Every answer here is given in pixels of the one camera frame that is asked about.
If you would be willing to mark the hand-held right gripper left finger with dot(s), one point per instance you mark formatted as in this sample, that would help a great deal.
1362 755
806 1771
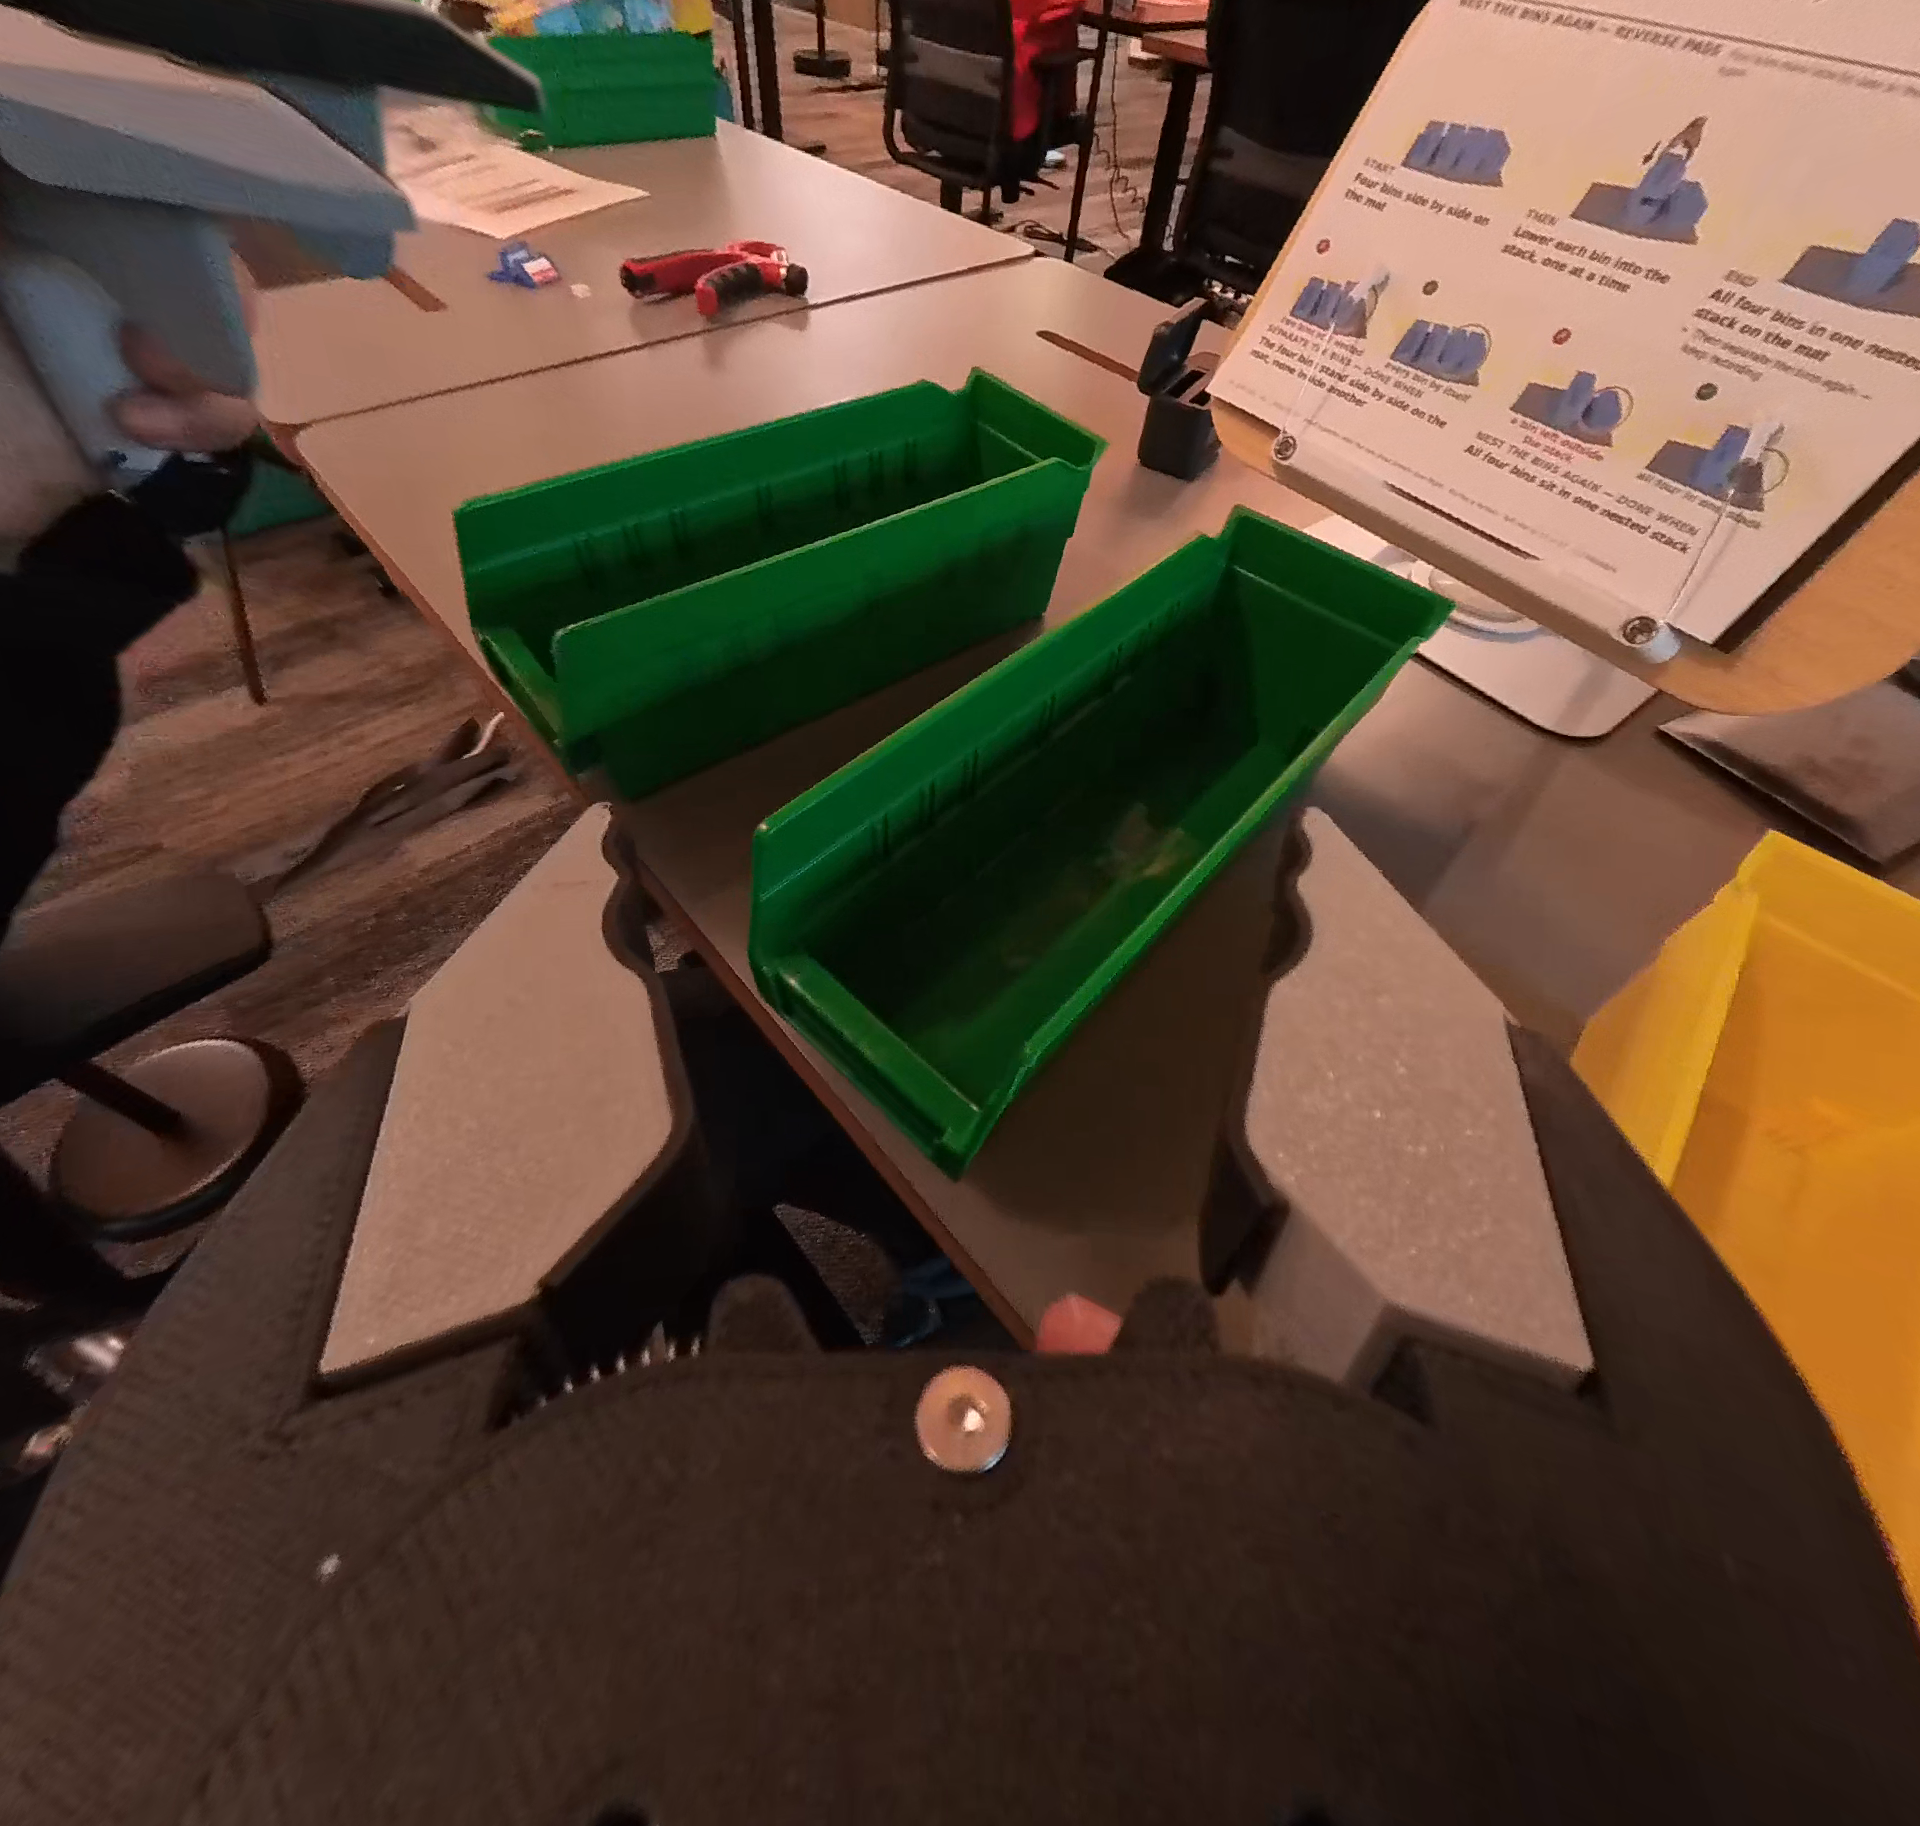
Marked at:
510 1090

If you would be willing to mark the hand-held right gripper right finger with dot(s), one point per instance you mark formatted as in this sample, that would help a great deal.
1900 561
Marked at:
1395 1151

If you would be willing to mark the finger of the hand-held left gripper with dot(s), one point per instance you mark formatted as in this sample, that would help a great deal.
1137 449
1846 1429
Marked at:
179 145
225 9

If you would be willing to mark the green plastic bin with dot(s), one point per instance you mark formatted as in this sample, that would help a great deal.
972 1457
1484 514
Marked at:
781 581
1035 866

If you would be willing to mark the stack of green bins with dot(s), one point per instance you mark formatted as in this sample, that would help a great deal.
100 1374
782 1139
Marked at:
615 87

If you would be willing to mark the person's left hand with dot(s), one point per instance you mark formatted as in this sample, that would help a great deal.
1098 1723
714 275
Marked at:
196 414

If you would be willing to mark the white paper sheet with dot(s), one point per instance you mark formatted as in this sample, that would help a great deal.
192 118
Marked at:
479 177

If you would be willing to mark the round stool base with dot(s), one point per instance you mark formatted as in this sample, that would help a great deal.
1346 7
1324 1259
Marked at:
172 1135

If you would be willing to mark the small blue clip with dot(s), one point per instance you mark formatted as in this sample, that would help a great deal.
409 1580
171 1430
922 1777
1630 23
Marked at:
525 265

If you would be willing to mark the yellow plastic bin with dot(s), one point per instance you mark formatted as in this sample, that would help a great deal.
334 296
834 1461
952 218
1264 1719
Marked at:
1785 1135

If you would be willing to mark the dark stool seat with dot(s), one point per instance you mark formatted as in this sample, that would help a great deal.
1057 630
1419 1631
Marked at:
119 957

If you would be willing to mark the white stand base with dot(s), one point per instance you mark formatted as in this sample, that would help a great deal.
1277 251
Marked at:
1529 677

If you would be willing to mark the red and black pliers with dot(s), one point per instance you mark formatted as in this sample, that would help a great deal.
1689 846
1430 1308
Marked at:
714 275

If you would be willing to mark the wooden sheet board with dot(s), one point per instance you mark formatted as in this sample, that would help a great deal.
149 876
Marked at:
1816 656

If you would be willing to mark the black office chair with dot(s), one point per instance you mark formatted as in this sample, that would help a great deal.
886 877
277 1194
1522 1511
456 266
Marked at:
1320 54
959 41

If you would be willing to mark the small black holder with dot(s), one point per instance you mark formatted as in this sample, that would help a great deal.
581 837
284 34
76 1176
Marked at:
1179 414

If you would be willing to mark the printed instruction sheet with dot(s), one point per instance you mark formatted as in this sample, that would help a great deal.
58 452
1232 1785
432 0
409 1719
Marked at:
1621 237

